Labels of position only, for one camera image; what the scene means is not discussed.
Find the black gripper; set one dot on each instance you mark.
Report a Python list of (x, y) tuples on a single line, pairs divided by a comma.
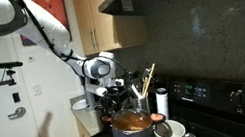
[(115, 97)]

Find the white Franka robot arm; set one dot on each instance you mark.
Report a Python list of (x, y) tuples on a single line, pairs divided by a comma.
[(43, 24)]

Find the white plate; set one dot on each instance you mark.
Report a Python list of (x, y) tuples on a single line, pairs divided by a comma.
[(80, 105)]

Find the steel utensil holder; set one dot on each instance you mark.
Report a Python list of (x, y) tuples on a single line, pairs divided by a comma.
[(141, 104)]

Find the white spatula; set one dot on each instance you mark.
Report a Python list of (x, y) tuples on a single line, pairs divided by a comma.
[(136, 91)]

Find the metal whisk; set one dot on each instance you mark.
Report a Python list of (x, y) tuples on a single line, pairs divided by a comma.
[(146, 74)]

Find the white bottle with black cap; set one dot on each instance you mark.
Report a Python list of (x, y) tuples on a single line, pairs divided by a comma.
[(163, 105)]

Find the white ceramic bowl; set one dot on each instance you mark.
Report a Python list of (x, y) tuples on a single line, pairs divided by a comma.
[(171, 135)]

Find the black door lock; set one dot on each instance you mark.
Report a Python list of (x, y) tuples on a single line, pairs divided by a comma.
[(16, 97)]

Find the black stove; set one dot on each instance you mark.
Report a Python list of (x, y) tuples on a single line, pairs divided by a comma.
[(221, 112)]

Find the red painting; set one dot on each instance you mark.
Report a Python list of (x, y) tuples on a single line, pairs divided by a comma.
[(55, 2)]

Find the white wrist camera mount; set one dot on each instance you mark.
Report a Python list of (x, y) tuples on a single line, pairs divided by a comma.
[(99, 89)]

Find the white light switch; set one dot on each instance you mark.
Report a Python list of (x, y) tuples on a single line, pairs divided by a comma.
[(37, 89)]

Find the light wooden wall cabinet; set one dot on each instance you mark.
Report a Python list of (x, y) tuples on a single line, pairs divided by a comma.
[(105, 31)]

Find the small white wall thermostat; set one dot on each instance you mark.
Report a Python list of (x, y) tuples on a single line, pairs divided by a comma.
[(31, 58)]

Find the black bar camera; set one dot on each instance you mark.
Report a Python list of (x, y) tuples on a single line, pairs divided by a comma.
[(6, 65)]

